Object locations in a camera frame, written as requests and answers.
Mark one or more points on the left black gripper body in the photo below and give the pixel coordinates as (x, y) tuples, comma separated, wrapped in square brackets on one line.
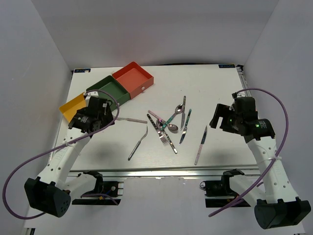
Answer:
[(107, 119)]

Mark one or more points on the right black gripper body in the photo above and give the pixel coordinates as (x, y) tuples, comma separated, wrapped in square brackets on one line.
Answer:
[(233, 120)]

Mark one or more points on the dark handled knife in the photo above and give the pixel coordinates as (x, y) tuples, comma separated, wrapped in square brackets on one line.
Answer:
[(183, 113)]

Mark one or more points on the green handled knife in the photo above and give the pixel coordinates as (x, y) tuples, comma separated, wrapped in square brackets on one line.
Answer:
[(185, 127)]

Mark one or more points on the silver fork bent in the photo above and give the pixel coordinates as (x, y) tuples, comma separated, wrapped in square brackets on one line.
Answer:
[(137, 145)]

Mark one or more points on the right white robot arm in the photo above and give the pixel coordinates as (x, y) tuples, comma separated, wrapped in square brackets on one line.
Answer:
[(278, 205)]

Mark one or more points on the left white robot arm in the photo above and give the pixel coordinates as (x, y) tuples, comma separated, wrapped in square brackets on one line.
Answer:
[(50, 192)]

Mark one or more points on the yellow tray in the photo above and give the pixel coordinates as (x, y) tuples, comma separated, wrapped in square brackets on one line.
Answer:
[(70, 108)]

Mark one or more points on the green tray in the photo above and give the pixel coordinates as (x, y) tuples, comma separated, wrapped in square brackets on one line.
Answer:
[(113, 87)]

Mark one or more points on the red tray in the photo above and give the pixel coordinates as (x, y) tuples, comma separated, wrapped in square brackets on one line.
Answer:
[(134, 79)]

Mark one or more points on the silver fork in pile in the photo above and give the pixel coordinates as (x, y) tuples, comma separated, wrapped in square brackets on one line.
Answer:
[(164, 139)]

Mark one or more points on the pink handled fork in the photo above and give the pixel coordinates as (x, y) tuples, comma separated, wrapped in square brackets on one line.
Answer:
[(132, 120)]

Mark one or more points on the green handled spoon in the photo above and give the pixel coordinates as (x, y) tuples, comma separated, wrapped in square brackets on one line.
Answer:
[(178, 110)]

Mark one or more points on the aluminium table frame rail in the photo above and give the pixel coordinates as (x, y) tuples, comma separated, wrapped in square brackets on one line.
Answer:
[(191, 172)]

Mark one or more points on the pink handled spoon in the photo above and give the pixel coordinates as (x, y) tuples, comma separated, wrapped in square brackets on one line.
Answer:
[(156, 116)]

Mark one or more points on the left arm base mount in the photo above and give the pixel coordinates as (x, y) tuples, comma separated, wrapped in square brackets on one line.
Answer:
[(103, 193)]

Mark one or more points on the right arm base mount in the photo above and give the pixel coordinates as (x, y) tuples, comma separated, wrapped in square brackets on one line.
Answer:
[(218, 192)]

